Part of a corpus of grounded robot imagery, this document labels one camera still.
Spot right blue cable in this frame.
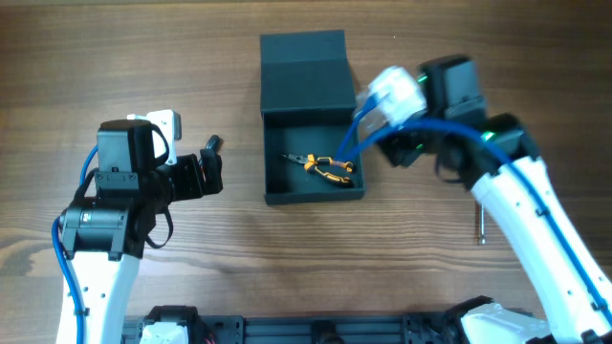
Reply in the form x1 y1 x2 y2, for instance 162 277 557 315
334 93 612 326

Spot red black handled screwdriver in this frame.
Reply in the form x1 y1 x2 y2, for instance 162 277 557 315
206 135 223 153

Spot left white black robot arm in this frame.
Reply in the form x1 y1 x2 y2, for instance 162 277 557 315
52 119 223 343

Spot orange black needle-nose pliers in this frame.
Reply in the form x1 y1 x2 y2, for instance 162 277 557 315
282 154 355 187

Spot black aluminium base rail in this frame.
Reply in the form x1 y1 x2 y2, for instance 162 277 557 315
121 311 536 344

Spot silver metal wrench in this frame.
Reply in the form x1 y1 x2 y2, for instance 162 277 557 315
477 204 486 245

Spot dark green open box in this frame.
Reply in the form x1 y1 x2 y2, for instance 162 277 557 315
260 31 365 206

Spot blue cable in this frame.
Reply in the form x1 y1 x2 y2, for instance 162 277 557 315
334 93 612 326
51 144 99 344

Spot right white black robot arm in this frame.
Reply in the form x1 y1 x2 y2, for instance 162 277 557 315
368 54 611 343

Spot left blue cable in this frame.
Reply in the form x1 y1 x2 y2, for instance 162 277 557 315
51 144 99 344

